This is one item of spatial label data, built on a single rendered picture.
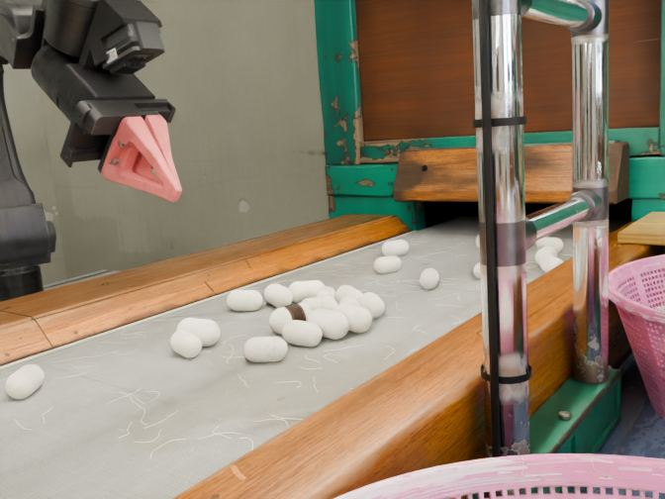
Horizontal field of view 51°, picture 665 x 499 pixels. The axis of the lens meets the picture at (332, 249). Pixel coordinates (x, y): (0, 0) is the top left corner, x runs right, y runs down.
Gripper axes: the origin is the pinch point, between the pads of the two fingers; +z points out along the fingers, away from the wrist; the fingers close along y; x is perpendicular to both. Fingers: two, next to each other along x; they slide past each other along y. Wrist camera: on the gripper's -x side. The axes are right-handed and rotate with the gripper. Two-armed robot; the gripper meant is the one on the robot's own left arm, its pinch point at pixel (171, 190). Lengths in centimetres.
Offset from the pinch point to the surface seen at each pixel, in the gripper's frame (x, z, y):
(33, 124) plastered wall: 123, -165, 109
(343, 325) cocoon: -4.1, 20.7, -0.4
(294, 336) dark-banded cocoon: -2.3, 19.0, -3.4
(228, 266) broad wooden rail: 10.0, 2.8, 10.1
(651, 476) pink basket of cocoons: -21.2, 39.0, -15.2
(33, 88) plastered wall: 113, -173, 111
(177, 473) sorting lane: -6.0, 24.9, -21.0
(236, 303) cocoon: 5.3, 10.2, 2.2
